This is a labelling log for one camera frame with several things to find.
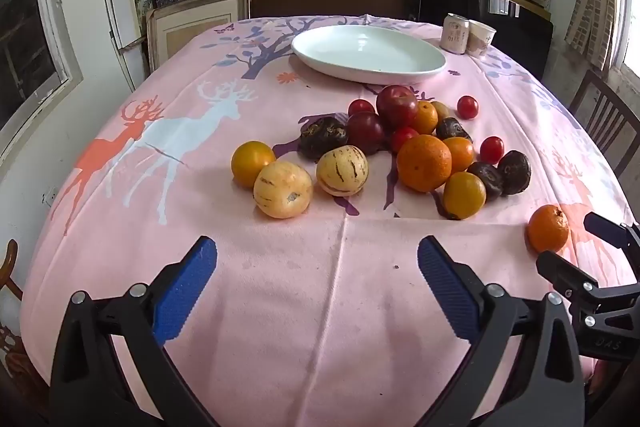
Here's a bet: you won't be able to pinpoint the striped pepino melon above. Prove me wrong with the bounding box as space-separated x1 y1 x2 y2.
253 161 314 220
316 145 369 196

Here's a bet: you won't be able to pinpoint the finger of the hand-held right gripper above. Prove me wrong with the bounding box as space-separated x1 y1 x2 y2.
583 212 640 265
535 250 601 308

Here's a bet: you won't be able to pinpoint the small orange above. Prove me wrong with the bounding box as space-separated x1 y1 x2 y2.
411 101 439 135
442 136 475 174

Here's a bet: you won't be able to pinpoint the large red plum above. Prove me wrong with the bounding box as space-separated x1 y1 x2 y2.
376 85 420 130

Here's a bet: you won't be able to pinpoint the white oval plate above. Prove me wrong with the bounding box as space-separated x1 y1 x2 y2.
291 25 447 85

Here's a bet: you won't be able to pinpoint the white framed window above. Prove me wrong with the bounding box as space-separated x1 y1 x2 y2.
0 0 83 158

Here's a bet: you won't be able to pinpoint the large orange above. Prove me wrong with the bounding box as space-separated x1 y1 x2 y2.
396 134 453 193

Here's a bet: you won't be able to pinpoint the carved wooden chair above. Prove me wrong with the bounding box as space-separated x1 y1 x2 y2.
0 239 51 408

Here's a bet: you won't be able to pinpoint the white paper cup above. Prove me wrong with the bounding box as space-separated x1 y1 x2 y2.
466 20 497 58

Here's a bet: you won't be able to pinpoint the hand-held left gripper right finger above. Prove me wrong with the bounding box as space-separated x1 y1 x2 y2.
416 234 586 427

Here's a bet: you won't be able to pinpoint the orange mandarin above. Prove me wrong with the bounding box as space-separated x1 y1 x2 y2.
527 204 571 254

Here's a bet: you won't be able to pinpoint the yellow-orange citrus fruit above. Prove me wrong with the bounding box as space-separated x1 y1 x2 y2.
442 172 487 220
230 140 277 188

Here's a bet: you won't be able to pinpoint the pink printed tablecloth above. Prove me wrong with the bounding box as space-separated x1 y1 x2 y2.
20 14 636 427

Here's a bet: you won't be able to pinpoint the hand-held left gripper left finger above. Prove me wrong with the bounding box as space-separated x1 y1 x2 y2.
49 235 221 427

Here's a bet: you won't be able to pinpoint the white boards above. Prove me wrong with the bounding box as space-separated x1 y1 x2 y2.
100 0 146 92

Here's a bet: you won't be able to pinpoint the dark red plum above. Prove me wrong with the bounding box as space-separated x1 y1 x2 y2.
346 112 387 155

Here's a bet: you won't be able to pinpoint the dark wooden chair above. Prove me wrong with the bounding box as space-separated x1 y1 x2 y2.
569 69 640 178

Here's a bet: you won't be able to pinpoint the bright window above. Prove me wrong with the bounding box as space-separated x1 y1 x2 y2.
612 0 640 78

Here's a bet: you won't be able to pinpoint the black glossy panel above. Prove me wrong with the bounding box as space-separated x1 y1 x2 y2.
419 0 553 82

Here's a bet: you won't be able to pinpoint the wooden picture frame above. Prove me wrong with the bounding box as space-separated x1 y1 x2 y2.
146 0 251 72

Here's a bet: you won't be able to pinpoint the beige drink can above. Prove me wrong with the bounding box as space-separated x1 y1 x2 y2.
440 13 470 54

